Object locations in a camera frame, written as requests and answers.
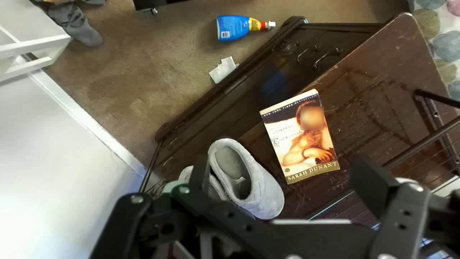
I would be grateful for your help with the blue spray bottle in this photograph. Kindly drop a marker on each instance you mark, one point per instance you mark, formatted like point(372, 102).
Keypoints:
point(238, 27)

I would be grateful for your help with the white shelf unit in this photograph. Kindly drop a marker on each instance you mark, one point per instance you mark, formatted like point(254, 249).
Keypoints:
point(24, 45)

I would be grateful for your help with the white paper scrap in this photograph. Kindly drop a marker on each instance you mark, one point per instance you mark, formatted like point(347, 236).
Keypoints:
point(223, 69)

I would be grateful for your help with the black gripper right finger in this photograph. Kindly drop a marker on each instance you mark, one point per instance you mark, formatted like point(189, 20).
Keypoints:
point(376, 187)

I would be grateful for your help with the grey fabric boot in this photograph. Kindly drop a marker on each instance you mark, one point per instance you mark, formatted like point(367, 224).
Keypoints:
point(77, 23)

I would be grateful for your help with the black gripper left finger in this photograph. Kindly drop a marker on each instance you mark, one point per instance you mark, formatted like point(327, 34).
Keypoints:
point(202, 173)

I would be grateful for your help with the bed with floral bedding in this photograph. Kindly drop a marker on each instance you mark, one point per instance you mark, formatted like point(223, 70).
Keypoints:
point(443, 43)

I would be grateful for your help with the paperback book with portrait cover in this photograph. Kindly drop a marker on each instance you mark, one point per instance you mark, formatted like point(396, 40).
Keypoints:
point(303, 138)

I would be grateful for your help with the dark wooden dresser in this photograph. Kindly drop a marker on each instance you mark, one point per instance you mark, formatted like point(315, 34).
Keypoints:
point(379, 80)

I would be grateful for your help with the grey felt slipper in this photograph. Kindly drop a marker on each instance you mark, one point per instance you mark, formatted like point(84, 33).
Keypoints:
point(249, 184)

